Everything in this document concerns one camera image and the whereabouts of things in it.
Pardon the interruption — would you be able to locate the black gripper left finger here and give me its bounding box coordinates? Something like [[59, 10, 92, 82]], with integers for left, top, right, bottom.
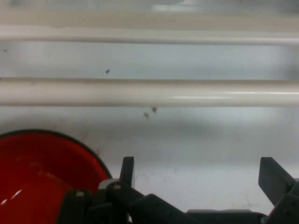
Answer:
[[57, 156, 187, 224]]

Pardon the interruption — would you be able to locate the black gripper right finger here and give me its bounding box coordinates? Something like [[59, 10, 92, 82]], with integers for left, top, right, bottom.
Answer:
[[258, 156, 299, 224]]

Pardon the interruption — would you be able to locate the thin white rail bar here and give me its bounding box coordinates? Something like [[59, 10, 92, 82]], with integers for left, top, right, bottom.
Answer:
[[0, 25, 299, 46]]

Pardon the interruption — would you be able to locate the thick white rail bar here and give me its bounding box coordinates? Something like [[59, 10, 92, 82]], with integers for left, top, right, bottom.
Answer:
[[0, 78, 299, 108]]

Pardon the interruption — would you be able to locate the red bowl with black rim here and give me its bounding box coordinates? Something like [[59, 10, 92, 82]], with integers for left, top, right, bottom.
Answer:
[[0, 129, 113, 224]]

